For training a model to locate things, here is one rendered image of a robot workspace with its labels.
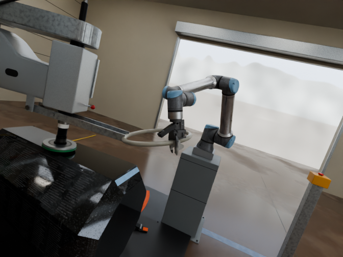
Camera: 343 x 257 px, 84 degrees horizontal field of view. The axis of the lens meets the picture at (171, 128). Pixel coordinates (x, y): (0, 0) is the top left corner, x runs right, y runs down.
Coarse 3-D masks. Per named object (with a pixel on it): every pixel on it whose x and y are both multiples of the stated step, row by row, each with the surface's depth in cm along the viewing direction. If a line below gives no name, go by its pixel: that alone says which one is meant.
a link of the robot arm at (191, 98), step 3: (186, 93) 115; (189, 93) 117; (192, 93) 120; (186, 96) 113; (189, 96) 115; (192, 96) 118; (195, 96) 120; (186, 99) 113; (189, 99) 115; (192, 99) 117; (195, 99) 120; (186, 102) 114; (189, 102) 116; (192, 102) 119; (186, 105) 116; (189, 105) 119; (192, 105) 122
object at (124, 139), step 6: (132, 132) 145; (138, 132) 149; (144, 132) 153; (150, 132) 155; (186, 132) 139; (126, 138) 134; (186, 138) 120; (132, 144) 114; (138, 144) 112; (144, 144) 111; (150, 144) 110; (156, 144) 110; (162, 144) 111; (168, 144) 112
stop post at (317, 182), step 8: (312, 176) 160; (320, 176) 156; (312, 184) 160; (320, 184) 156; (328, 184) 154; (312, 192) 160; (320, 192) 158; (304, 200) 164; (312, 200) 161; (304, 208) 163; (312, 208) 161; (296, 216) 169; (304, 216) 164; (296, 224) 166; (304, 224) 164; (288, 232) 174; (296, 232) 167; (288, 240) 169; (296, 240) 167; (280, 248) 179; (288, 248) 170; (280, 256) 174; (288, 256) 170
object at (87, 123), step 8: (40, 104) 139; (40, 112) 128; (48, 112) 128; (56, 112) 128; (64, 120) 129; (72, 120) 129; (80, 120) 128; (88, 120) 139; (88, 128) 129; (96, 128) 129; (104, 128) 129; (112, 128) 140; (112, 136) 129; (120, 136) 129
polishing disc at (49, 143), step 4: (44, 140) 135; (48, 140) 137; (52, 140) 138; (68, 140) 147; (44, 144) 129; (48, 144) 130; (52, 144) 132; (56, 144) 133; (68, 144) 139; (72, 144) 141; (76, 144) 143; (52, 148) 128; (56, 148) 128; (60, 148) 129; (64, 148) 131; (68, 148) 133; (72, 148) 136
